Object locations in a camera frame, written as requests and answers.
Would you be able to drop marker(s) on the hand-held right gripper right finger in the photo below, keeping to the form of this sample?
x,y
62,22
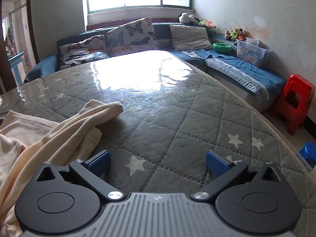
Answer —
x,y
216,164

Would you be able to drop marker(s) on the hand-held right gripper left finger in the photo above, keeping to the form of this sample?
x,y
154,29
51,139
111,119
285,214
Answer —
x,y
100,162

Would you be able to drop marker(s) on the cream shirt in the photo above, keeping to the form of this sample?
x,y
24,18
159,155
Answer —
x,y
49,133

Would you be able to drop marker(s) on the grey checkered sofa cover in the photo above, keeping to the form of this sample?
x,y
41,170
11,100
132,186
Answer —
x,y
234,76

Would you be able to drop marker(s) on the blue plastic stool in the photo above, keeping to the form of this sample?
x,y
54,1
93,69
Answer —
x,y
309,153

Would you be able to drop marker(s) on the blue knitted blanket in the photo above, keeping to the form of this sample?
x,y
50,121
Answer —
x,y
246,66

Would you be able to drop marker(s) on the dark butterfly print cushion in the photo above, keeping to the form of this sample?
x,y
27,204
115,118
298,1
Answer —
x,y
84,59

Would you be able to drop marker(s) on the clear plastic storage box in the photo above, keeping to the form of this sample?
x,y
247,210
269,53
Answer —
x,y
249,54

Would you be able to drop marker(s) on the red plastic stool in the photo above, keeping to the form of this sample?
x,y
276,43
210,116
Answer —
x,y
300,84

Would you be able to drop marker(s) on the green bowl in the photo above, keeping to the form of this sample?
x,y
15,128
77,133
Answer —
x,y
222,48

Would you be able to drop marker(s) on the light butterfly print cushion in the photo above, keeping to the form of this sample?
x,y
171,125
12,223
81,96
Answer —
x,y
84,45

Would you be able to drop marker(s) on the blue children's furniture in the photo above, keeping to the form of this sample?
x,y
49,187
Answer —
x,y
17,66

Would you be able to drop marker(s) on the plain grey pillow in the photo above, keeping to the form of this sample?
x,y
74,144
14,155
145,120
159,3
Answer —
x,y
190,38

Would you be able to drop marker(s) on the large butterfly print pillow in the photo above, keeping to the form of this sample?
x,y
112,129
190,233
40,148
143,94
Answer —
x,y
130,37

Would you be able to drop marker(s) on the brown and green plush toys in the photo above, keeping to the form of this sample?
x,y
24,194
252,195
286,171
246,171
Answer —
x,y
235,33

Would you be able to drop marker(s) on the orange and green toys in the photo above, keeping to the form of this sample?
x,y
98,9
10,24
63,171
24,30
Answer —
x,y
211,26

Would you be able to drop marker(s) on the blue corner sofa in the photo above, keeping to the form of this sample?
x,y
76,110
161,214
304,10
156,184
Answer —
x,y
163,32

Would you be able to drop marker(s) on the panda plush toy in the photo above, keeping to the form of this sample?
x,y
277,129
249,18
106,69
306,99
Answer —
x,y
187,18

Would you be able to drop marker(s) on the dark wooden door frame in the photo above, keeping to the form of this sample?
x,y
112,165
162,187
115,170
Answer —
x,y
33,29

